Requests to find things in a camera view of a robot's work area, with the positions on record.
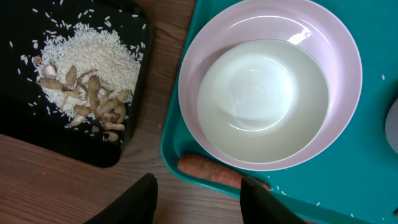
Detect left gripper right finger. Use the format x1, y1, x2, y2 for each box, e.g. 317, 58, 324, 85
240, 176, 307, 224

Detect teal serving tray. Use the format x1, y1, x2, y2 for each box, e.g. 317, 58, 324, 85
160, 0, 398, 224

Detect orange carrot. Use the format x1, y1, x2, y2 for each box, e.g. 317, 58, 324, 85
177, 154, 271, 191

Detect rice and food scraps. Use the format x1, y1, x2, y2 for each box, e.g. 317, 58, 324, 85
8, 0, 147, 144

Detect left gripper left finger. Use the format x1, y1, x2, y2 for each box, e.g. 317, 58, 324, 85
85, 173, 158, 224

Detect cream bowl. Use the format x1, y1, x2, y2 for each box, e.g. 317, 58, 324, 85
197, 40, 330, 164

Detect small pink bowl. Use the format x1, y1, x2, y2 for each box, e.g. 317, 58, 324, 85
385, 100, 398, 153

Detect large pink plate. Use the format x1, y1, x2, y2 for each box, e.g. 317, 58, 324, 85
178, 0, 363, 171

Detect black tray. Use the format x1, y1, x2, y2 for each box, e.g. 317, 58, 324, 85
0, 0, 153, 169

